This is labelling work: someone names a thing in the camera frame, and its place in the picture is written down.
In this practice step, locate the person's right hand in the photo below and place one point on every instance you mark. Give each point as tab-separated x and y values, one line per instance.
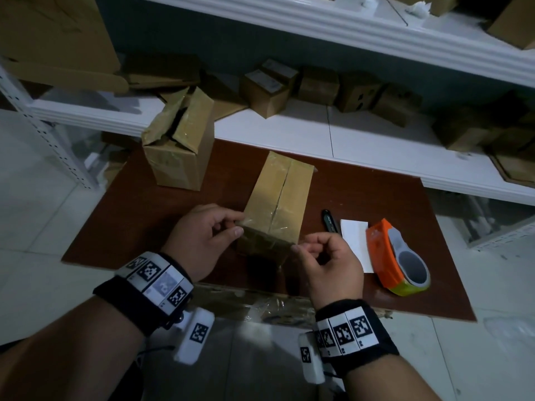
338	275

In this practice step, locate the person's left hand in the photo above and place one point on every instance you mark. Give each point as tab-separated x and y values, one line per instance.
200	246

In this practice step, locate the white paper sheet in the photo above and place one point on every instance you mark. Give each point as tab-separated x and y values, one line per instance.
355	242

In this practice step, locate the orange tape dispenser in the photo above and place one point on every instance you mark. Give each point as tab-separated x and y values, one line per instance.
382	254

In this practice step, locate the green utility knife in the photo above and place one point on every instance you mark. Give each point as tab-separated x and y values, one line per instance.
329	221

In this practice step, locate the taped cardboard box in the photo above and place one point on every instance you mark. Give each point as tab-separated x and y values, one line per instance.
175	167

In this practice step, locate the person's left forearm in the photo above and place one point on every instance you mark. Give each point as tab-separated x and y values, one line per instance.
62	359

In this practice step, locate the cardboard box under shelf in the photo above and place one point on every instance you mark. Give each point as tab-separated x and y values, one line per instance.
115	162

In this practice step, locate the flat cardboard sheet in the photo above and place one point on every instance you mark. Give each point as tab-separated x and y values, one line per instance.
227	104

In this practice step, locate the small white-labelled cardboard box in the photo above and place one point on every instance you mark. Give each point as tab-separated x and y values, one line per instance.
282	70
263	98

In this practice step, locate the folded flat cardboard box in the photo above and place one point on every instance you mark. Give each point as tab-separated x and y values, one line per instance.
161	73

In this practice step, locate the small cardboard box dark holes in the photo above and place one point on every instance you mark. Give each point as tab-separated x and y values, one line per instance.
358	93

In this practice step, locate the medium cardboard box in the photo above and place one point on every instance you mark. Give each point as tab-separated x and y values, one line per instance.
459	131

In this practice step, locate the flat cardboard stack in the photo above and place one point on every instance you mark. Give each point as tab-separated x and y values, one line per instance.
516	171

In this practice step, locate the large flat cardboard box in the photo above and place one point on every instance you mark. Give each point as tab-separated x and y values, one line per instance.
54	37

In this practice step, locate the big open-flap cardboard box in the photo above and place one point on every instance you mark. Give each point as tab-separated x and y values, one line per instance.
514	20

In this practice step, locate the right black marker wristband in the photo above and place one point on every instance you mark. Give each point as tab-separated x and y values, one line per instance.
355	334

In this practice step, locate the black marker wristband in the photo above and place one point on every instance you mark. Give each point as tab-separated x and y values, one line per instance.
355	334
150	283

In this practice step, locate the left black marker wristband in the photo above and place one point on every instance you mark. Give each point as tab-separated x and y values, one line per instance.
150	283

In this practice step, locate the white metal shelf unit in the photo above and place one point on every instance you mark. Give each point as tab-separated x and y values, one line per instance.
376	33

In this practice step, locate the white bottle cap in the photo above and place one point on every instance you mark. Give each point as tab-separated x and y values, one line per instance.
370	2

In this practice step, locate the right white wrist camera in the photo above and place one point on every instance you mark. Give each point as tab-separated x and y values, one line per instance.
311	359

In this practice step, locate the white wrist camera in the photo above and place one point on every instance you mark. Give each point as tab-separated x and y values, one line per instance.
311	359
194	336

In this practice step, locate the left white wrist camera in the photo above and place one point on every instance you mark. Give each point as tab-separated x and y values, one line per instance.
194	336

